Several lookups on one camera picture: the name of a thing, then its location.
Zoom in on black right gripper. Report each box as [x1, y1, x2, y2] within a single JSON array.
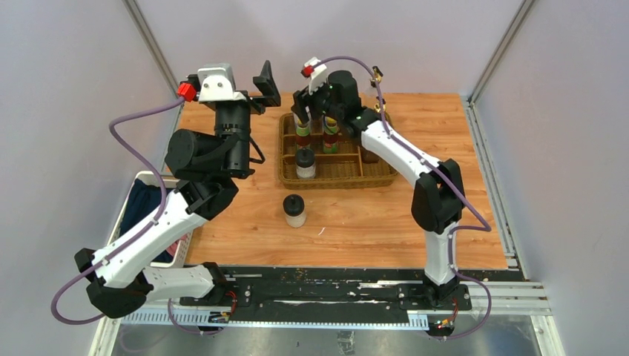
[[292, 76, 344, 125]]

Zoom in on sauce bottle yellow cap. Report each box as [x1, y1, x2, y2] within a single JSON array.
[[294, 118, 312, 149], [322, 116, 340, 154]]

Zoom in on clear oil bottle gold spout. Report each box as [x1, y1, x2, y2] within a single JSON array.
[[370, 65, 383, 88]]

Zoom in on black-lid spice jar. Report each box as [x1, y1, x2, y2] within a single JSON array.
[[283, 194, 306, 228], [294, 148, 316, 179]]

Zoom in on black-lid spice jar front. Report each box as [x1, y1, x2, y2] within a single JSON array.
[[283, 194, 306, 228]]

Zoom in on oil bottle with brown residue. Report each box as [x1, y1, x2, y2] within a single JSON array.
[[357, 96, 386, 164]]

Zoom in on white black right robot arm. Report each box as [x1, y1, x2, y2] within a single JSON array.
[[291, 65, 464, 310]]

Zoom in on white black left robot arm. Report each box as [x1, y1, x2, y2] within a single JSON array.
[[75, 61, 281, 318]]

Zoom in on wicker divided tray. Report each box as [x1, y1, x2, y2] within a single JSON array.
[[277, 113, 398, 190]]

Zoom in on white laundry basket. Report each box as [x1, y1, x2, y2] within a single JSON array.
[[108, 171, 194, 268]]

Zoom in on navy blue cloth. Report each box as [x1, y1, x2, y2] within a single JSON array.
[[119, 179, 161, 236]]

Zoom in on pink cloth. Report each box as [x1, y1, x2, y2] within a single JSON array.
[[165, 234, 190, 258]]

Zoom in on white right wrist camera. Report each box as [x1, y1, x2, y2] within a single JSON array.
[[300, 56, 328, 94]]

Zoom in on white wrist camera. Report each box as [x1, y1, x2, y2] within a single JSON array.
[[300, 56, 328, 94], [177, 63, 246, 103]]

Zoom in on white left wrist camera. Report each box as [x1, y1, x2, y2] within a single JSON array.
[[177, 63, 246, 103]]

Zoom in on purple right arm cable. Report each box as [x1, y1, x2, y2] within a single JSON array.
[[314, 55, 493, 342]]

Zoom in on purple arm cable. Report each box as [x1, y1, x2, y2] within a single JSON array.
[[50, 96, 185, 337], [314, 55, 493, 342]]

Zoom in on aluminium frame post left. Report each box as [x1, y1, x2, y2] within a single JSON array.
[[122, 0, 179, 96]]

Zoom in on aluminium frame post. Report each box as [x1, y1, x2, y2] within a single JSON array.
[[468, 0, 537, 105], [122, 0, 179, 96]]

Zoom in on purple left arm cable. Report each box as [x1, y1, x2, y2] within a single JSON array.
[[50, 96, 185, 337]]

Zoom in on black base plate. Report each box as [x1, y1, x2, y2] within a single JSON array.
[[180, 265, 472, 326]]

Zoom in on aluminium frame post right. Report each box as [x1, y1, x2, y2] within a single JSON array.
[[468, 0, 537, 105]]

